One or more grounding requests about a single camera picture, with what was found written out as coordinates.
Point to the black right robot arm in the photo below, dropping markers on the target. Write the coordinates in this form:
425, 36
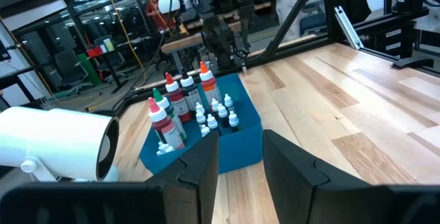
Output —
221, 42

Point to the wooden background desk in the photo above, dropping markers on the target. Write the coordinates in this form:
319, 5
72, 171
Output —
182, 43

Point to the person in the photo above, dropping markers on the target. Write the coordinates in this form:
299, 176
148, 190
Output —
153, 9
288, 7

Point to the small dropper bottle blue label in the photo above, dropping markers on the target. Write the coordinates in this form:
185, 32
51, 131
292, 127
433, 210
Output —
205, 130

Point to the blue plastic bin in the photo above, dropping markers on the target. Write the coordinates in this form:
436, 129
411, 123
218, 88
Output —
237, 152

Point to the white round lamp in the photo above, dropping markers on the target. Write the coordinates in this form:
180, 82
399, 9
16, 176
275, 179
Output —
168, 3

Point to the small black dropper bottle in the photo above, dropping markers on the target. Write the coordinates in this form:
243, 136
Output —
212, 122
199, 108
169, 149
233, 120
222, 112
161, 146

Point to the silver aluminium extrusion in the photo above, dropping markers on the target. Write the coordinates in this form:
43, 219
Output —
349, 28

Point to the large black food coloring bottle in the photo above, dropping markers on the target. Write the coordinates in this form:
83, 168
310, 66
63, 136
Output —
190, 91

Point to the grey office chair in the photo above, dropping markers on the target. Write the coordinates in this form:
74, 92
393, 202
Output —
68, 69

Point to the large orange food coloring bottle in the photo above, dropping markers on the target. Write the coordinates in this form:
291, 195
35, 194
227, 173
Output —
209, 86

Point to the large pink food coloring bottle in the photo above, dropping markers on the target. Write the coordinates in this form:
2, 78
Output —
165, 128

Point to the black aluminium table frame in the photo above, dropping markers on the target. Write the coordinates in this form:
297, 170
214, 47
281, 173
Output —
292, 49

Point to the small dropper bottle white label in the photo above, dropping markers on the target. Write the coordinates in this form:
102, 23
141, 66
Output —
214, 105
228, 101

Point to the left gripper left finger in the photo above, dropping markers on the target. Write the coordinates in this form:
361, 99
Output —
192, 189

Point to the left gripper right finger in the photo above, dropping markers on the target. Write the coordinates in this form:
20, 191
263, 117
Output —
295, 189

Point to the large green food coloring bottle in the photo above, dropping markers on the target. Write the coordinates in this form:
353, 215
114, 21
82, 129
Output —
165, 103

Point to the small dropper bottle red label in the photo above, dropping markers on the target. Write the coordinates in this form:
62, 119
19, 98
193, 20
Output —
201, 117

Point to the large red food coloring bottle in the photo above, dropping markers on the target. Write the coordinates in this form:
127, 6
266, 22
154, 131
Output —
177, 100

